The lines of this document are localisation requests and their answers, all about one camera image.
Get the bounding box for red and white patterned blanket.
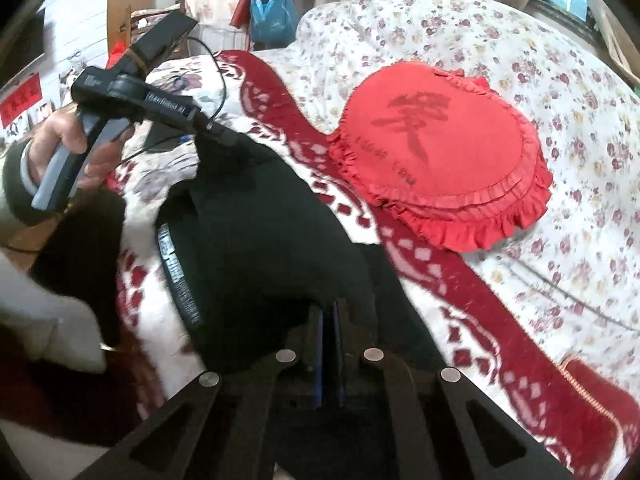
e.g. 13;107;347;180
0;50;632;480

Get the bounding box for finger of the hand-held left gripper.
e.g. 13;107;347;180
194;111;242;147

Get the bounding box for white floral quilt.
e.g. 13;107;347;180
294;0;640;413

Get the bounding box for black pants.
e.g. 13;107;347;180
32;130;451;441

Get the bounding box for red wall poster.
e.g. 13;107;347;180
0;74;44;129

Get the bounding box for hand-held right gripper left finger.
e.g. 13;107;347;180
75;304;328;480

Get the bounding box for person's left hand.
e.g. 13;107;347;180
27;106;137;192

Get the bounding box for person's left forearm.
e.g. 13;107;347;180
0;139;51;228

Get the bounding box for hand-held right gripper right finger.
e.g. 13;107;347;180
331;298;576;480

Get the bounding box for white cloth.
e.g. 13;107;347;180
0;252;109;374

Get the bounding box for black cable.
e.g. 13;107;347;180
102;35;227;167

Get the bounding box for red heart-shaped ruffled pillow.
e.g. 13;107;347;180
327;62;554;254

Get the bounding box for cardboard box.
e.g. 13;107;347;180
106;0;187;63

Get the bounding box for blue plastic bag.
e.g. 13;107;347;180
249;0;302;45

